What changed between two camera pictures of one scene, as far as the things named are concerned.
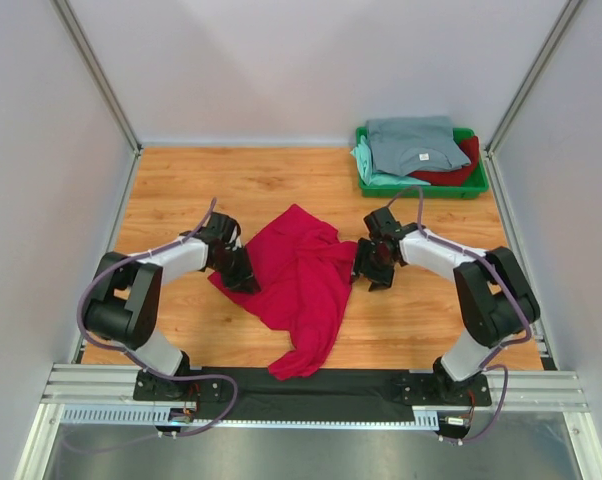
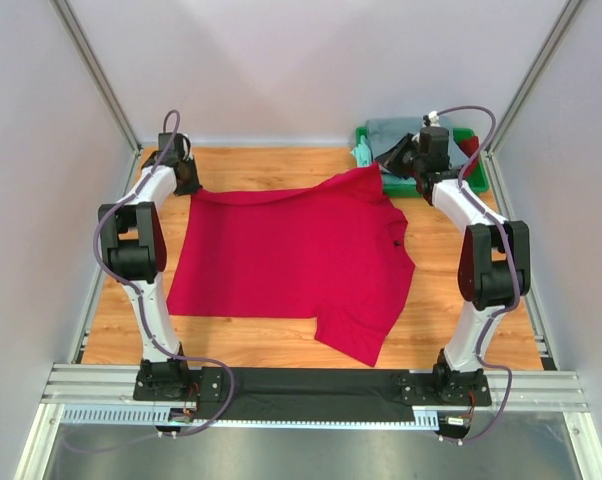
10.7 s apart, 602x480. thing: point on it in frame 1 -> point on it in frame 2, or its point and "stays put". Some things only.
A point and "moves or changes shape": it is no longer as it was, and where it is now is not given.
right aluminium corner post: x=533 y=82 stays put
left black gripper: x=244 y=278 -> x=193 y=186
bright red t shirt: x=303 y=269 moves or changes shape
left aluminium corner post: x=65 y=10 stays put
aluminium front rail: x=68 y=383 stays put
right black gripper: x=361 y=267 -> x=390 y=161
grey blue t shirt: x=406 y=145 stays put
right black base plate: x=432 y=389 stays put
